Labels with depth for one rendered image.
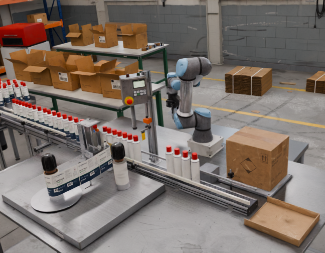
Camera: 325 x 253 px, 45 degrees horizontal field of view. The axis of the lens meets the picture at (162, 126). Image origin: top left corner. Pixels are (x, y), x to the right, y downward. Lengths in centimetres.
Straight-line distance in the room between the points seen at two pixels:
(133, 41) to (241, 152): 469
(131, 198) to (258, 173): 76
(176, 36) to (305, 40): 286
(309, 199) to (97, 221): 121
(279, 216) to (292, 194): 24
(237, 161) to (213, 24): 618
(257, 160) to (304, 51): 557
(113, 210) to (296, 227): 99
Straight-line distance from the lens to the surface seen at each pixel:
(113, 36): 727
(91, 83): 472
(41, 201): 252
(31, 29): 793
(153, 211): 234
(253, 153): 238
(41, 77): 537
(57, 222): 232
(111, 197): 243
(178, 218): 227
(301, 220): 227
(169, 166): 252
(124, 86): 259
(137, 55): 644
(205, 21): 861
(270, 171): 238
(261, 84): 651
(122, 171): 241
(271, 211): 232
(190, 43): 891
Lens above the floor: 217
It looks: 23 degrees down
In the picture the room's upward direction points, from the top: 5 degrees counter-clockwise
